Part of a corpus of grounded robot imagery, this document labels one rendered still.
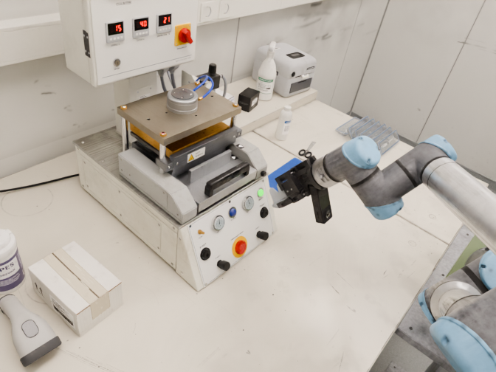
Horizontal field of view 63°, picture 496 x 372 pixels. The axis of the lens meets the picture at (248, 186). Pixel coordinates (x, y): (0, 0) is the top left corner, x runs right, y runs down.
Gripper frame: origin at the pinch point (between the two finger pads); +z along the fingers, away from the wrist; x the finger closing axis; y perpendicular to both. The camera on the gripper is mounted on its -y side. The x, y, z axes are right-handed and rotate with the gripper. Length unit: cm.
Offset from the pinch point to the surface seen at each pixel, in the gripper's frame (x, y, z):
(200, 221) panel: 22.9, 7.8, 2.1
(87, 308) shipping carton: 54, 5, 10
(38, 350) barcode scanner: 65, 3, 12
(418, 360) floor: -60, -98, 39
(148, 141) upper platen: 22.3, 32.1, 4.0
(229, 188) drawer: 11.9, 11.1, -1.1
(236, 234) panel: 12.1, -0.6, 6.9
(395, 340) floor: -61, -88, 47
